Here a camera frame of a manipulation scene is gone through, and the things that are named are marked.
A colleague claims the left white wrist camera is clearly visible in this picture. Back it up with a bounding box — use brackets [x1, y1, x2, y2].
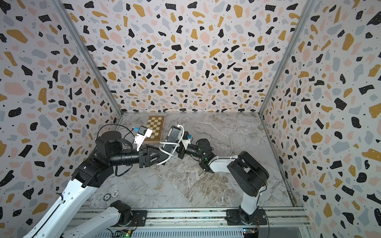
[134, 126, 153, 151]

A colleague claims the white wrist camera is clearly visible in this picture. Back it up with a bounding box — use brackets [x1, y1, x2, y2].
[181, 131, 193, 149]
[134, 126, 153, 151]

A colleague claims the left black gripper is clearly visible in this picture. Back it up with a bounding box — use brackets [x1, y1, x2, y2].
[109, 144, 167, 170]

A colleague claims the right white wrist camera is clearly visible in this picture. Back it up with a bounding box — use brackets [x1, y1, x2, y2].
[181, 131, 193, 149]

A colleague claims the white power cord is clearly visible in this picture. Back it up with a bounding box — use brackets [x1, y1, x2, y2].
[154, 124, 251, 166]

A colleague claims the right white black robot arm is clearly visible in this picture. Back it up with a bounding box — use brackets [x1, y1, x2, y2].
[176, 139, 269, 225]

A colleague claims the wooden chessboard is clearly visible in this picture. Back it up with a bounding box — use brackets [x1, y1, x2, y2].
[145, 116, 165, 143]

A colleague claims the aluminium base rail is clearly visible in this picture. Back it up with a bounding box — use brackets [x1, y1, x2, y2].
[92, 207, 314, 238]

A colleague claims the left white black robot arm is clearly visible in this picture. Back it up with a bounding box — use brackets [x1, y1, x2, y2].
[26, 127, 174, 238]

